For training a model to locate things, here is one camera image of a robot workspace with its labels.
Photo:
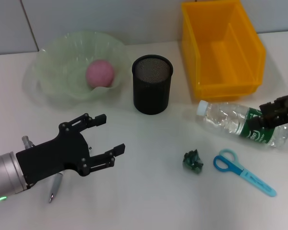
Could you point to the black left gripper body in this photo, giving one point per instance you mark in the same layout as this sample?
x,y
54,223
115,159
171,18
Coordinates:
x,y
52,158

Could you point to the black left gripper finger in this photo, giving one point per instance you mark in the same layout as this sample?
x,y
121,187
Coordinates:
x,y
100,160
91,121

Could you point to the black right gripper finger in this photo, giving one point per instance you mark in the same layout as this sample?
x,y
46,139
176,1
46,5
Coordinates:
x,y
266,121
276,104

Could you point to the clear green-label water bottle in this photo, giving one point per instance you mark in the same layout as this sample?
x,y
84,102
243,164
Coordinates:
x,y
218,117

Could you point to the pink peach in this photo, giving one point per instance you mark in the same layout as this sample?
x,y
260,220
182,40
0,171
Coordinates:
x,y
99,72

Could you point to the green plastic wrapper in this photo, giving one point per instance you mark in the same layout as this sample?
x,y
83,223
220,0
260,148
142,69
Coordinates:
x,y
193,161

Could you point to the silver ballpoint pen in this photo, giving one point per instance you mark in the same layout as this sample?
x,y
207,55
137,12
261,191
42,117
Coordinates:
x,y
55,187

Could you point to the blue scissors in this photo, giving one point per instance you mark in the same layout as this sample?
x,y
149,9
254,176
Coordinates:
x,y
254,180

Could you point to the black mesh pen holder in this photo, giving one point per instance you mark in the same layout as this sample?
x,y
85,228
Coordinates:
x,y
151,95

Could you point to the translucent green fruit plate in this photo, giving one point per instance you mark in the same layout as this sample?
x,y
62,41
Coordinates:
x,y
62,52

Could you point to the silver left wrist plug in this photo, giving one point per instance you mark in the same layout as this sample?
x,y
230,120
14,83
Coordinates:
x,y
27,141

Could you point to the yellow plastic bin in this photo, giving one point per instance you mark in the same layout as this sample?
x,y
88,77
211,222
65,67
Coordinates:
x,y
206,72

